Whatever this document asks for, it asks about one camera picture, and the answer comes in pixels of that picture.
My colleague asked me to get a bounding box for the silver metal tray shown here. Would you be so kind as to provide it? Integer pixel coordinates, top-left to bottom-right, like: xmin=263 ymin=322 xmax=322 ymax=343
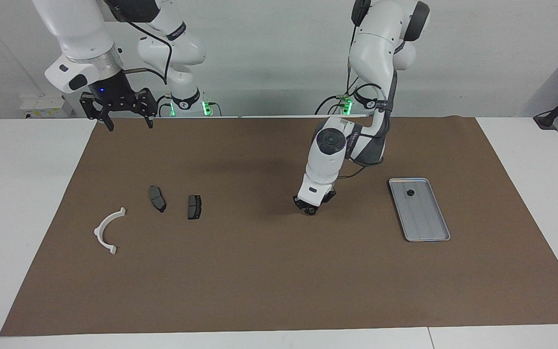
xmin=388 ymin=177 xmax=451 ymax=242

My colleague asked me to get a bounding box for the brown table mat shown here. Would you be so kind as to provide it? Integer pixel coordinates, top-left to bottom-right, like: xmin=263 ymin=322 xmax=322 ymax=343
xmin=0 ymin=115 xmax=558 ymax=337

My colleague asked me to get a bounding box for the long dark brake pad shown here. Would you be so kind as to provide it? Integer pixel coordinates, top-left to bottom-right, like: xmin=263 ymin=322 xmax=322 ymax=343
xmin=149 ymin=185 xmax=167 ymax=213

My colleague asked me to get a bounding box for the black base cable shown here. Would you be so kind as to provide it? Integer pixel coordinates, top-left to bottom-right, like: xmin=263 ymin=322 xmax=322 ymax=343
xmin=314 ymin=94 xmax=357 ymax=117
xmin=155 ymin=95 xmax=221 ymax=118

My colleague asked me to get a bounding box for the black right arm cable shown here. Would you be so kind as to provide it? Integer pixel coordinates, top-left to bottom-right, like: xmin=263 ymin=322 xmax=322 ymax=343
xmin=114 ymin=15 xmax=173 ymax=85

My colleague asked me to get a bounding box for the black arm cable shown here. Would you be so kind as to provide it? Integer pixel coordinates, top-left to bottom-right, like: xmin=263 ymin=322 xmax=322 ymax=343
xmin=114 ymin=15 xmax=173 ymax=85
xmin=337 ymin=19 xmax=397 ymax=180

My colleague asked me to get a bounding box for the white wall box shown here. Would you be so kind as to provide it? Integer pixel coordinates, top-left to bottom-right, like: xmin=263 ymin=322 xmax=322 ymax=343
xmin=20 ymin=95 xmax=74 ymax=119

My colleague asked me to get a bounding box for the white semicircular bracket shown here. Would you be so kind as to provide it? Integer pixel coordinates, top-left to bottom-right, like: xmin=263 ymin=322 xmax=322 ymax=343
xmin=93 ymin=207 xmax=127 ymax=255

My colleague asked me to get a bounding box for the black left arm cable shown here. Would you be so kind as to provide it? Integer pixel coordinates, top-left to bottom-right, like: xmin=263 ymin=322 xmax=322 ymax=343
xmin=337 ymin=19 xmax=397 ymax=180

